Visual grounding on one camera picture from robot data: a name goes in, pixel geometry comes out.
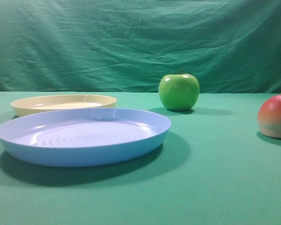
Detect yellow plastic plate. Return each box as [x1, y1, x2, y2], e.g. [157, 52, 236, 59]
[10, 94, 118, 117]

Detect green apple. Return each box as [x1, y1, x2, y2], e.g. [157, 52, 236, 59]
[158, 72, 200, 111]

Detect green backdrop cloth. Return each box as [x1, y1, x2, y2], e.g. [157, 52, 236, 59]
[0, 0, 281, 93]

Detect blue plastic plate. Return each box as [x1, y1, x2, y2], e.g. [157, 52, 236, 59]
[0, 108, 171, 167]

